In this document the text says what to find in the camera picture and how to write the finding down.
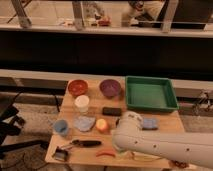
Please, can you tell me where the black chair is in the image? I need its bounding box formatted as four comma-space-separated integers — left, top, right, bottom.
0, 94, 49, 159

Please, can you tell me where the blue cup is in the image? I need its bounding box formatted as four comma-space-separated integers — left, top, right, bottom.
53, 120, 69, 137

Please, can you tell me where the red bowl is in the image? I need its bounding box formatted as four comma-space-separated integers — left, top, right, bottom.
68, 79, 88, 97

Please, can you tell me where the green plastic tray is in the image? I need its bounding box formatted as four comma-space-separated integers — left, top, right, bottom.
125, 76, 179, 112

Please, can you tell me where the orange yellow fruit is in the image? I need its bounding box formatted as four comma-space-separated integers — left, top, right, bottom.
95, 119, 109, 133

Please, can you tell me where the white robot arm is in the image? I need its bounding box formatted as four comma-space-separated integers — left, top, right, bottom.
112, 111, 213, 169

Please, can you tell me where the bunch of red grapes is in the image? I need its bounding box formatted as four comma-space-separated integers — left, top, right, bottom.
171, 161, 189, 169

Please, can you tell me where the blue sponge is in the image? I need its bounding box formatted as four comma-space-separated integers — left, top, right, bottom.
142, 118, 158, 130

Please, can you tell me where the black rectangular block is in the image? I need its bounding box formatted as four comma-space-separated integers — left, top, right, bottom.
102, 107, 122, 116

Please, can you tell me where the purple bowl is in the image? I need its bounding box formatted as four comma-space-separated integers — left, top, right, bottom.
99, 79, 121, 98

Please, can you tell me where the light blue crumpled cloth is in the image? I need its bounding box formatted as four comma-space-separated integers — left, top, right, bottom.
73, 116, 96, 132

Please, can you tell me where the white cup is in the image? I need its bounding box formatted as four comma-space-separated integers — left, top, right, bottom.
74, 95, 90, 113

